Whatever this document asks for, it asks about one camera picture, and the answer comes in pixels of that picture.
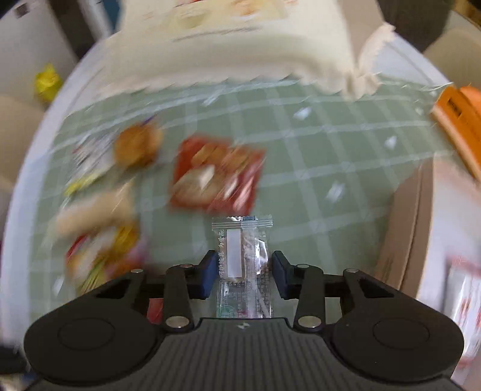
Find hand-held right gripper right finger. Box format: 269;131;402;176
271;250;395;333

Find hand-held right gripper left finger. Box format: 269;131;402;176
96;250;220;333

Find clear snack packet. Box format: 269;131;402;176
211;214;273;319

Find cardboard box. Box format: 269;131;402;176
373;156;481;363

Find red snack packet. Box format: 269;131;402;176
167;136;265;215

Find colourful striped snack packet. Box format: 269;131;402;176
66;223;151;297

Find green checked tablecloth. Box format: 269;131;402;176
8;71;463;339

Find beige snack packet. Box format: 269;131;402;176
54;184;138;242

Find round pastry snack packet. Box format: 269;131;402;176
71;119;165;181

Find yellow snack packet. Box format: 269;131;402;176
63;175;100;197

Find cream fabric food cover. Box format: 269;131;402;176
100;0;396;101

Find orange box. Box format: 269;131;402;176
429;86;481;178

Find yellow bag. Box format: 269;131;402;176
35;63;63;103

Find white plastic chair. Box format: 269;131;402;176
423;11;481;88

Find white cabinet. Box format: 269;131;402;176
0;0;80;99

